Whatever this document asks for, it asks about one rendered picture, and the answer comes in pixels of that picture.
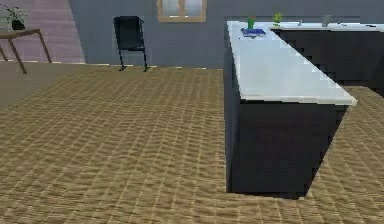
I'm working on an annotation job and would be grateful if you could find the black kitchen counter white top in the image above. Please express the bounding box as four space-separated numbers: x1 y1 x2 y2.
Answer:
223 20 384 196

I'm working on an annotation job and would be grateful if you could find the blue flat dish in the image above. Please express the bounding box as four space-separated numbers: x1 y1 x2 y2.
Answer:
240 27 267 39

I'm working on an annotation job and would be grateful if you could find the black chair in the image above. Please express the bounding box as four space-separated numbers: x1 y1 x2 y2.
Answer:
112 15 150 73

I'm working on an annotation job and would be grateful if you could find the wooden framed window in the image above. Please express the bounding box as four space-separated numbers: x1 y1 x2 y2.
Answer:
156 0 208 23

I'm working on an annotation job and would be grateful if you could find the yellow green small plant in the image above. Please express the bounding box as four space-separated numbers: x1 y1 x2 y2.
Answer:
272 12 283 28

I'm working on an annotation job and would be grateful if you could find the brown wooden table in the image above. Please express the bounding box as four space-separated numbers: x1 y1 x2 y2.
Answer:
0 28 53 75

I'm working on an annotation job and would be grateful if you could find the house plant in black pot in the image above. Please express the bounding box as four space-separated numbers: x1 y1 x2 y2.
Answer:
0 3 28 31

